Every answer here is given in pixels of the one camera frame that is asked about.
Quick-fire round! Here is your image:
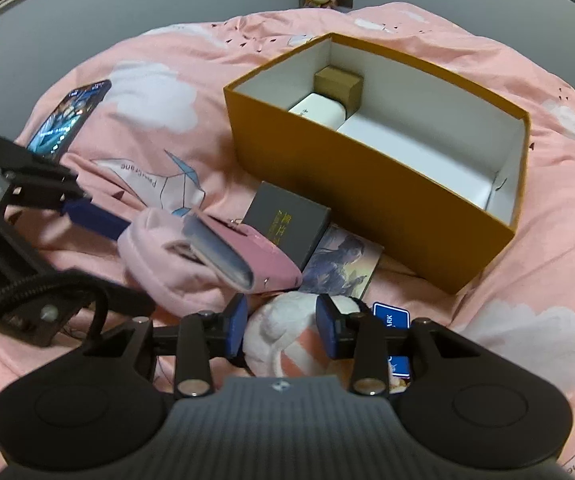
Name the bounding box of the small brown box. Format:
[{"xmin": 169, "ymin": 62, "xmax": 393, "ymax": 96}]
[{"xmin": 314, "ymin": 66, "xmax": 364, "ymax": 111}]

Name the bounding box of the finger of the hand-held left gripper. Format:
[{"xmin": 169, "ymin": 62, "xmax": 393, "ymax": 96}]
[
  {"xmin": 0, "ymin": 135, "xmax": 134, "ymax": 242},
  {"xmin": 182, "ymin": 214, "xmax": 255, "ymax": 293}
]

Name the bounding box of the smartphone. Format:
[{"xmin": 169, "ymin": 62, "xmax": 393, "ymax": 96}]
[{"xmin": 26, "ymin": 79, "xmax": 112, "ymax": 161}]

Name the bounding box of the orange cardboard box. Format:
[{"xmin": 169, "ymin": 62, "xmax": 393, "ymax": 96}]
[{"xmin": 224, "ymin": 32, "xmax": 531, "ymax": 295}]

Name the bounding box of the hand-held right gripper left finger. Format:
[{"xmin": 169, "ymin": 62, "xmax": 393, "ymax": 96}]
[{"xmin": 84, "ymin": 294, "xmax": 249, "ymax": 400}]

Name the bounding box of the pink fabric pouch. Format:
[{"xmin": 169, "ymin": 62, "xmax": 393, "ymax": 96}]
[{"xmin": 118, "ymin": 207, "xmax": 304, "ymax": 313}]

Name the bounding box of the pink printed blanket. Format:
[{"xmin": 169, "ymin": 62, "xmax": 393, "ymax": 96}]
[{"xmin": 0, "ymin": 2, "xmax": 575, "ymax": 480}]

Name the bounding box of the black braided cable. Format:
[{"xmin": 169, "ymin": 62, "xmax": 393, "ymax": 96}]
[{"xmin": 0, "ymin": 269, "xmax": 111, "ymax": 346}]

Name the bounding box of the white case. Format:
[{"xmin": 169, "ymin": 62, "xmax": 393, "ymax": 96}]
[{"xmin": 287, "ymin": 92, "xmax": 348, "ymax": 128}]

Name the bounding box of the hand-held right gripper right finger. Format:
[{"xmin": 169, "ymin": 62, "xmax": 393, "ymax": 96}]
[{"xmin": 316, "ymin": 294, "xmax": 473, "ymax": 396}]

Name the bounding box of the blue tag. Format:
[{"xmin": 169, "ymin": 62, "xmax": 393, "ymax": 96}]
[{"xmin": 371, "ymin": 301, "xmax": 414, "ymax": 377}]

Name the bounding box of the small black box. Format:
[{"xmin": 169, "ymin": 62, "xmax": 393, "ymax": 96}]
[{"xmin": 242, "ymin": 181, "xmax": 331, "ymax": 271}]

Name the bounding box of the illustrated picture card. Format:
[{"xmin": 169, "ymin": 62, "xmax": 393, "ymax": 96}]
[{"xmin": 300, "ymin": 224, "xmax": 384, "ymax": 302}]

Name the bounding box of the white plush toy striped hat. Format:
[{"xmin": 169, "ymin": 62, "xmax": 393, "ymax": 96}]
[{"xmin": 242, "ymin": 291, "xmax": 363, "ymax": 378}]

